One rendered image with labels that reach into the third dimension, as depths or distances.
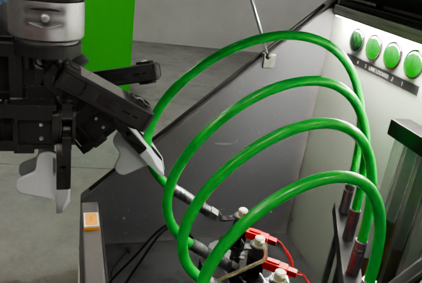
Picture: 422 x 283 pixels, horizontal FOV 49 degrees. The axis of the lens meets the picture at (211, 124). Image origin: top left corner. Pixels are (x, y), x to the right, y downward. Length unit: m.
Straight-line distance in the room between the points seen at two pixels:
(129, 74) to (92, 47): 3.31
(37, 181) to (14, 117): 0.09
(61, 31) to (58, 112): 0.09
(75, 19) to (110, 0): 3.43
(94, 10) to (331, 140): 3.06
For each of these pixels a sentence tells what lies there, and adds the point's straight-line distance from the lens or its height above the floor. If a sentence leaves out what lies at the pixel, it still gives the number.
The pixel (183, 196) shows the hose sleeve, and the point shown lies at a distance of 0.75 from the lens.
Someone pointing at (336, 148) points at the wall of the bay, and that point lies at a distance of 1.07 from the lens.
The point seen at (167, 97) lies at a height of 1.31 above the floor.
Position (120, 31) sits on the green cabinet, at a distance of 3.97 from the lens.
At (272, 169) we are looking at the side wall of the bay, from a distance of 1.18.
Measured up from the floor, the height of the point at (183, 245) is 1.18.
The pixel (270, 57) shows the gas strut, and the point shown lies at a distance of 1.05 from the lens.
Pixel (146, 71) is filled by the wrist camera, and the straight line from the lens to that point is 0.67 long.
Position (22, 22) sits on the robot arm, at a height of 1.44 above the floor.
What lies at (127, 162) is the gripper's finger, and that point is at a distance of 0.69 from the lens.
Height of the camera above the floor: 1.53
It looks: 21 degrees down
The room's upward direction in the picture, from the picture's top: 8 degrees clockwise
